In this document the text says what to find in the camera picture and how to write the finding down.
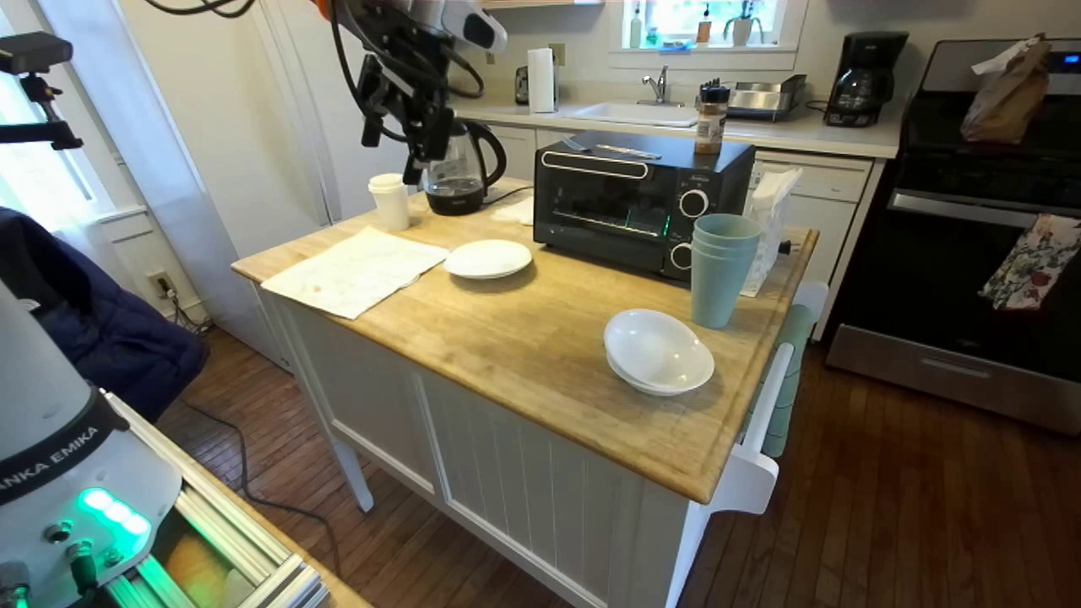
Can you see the glass electric kettle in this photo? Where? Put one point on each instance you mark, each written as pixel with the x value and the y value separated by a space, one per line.
pixel 458 192

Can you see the brown paper bag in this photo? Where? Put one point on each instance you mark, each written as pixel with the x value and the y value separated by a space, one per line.
pixel 1004 103

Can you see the white folded napkin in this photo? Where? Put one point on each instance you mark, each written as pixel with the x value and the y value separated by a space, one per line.
pixel 518 210

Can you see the small teal bottle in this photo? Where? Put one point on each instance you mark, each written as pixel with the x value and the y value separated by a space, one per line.
pixel 652 36

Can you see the aluminium robot mounting cart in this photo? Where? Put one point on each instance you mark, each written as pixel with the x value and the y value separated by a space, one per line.
pixel 224 542

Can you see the white wall outlet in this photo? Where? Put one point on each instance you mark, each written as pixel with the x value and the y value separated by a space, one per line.
pixel 163 288

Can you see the blue sponge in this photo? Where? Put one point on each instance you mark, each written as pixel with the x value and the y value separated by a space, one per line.
pixel 675 50

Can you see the white lidded paper cup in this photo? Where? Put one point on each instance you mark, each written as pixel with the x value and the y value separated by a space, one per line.
pixel 390 204

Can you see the black coffee maker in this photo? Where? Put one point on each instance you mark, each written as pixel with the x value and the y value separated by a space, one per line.
pixel 863 79

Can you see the white shallow bowl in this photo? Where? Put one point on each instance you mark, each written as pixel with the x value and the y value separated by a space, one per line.
pixel 627 381
pixel 659 347

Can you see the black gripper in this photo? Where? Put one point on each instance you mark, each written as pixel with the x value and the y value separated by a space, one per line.
pixel 425 114

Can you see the teal hanging dish towel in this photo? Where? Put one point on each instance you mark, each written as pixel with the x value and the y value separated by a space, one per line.
pixel 789 382

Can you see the white kitchen sink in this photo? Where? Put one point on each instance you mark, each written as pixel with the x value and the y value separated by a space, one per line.
pixel 634 114

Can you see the white glass panel door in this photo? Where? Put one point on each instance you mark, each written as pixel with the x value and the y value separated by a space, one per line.
pixel 44 180

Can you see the chrome sink faucet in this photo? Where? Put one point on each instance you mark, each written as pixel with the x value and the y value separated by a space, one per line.
pixel 657 85

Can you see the dark blue jacket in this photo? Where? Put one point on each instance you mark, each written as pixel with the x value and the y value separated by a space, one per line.
pixel 101 326

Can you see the black camera on mount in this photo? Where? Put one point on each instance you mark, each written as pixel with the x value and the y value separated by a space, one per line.
pixel 35 55

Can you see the white soap bottle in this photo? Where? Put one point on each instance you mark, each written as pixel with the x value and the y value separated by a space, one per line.
pixel 635 29

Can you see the white wooden-top kitchen island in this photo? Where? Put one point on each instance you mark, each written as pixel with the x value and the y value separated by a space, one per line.
pixel 507 475

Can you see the white paper towel roll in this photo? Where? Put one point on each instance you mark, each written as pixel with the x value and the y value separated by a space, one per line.
pixel 541 79

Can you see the stained white cloth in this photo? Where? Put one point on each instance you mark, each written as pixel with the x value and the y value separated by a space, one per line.
pixel 354 272

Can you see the teal plastic cup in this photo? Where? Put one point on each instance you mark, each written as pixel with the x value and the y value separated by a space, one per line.
pixel 729 225
pixel 719 288

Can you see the floral dish towel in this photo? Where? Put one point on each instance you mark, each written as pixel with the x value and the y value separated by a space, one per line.
pixel 1032 266

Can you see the large white plate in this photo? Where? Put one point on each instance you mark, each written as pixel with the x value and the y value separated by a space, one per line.
pixel 488 259

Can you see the spice jar with black lid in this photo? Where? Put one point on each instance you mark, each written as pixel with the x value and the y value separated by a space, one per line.
pixel 710 126

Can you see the black kitchen stove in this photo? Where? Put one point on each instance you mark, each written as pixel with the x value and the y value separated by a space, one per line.
pixel 958 259

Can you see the black toaster oven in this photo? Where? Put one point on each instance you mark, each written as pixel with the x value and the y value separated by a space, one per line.
pixel 630 206

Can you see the white framed kitchen window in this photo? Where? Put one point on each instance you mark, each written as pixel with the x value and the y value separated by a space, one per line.
pixel 715 20

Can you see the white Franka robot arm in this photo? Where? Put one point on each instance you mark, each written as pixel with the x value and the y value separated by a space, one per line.
pixel 44 416

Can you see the jar with green plant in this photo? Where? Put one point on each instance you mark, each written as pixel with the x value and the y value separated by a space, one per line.
pixel 741 29

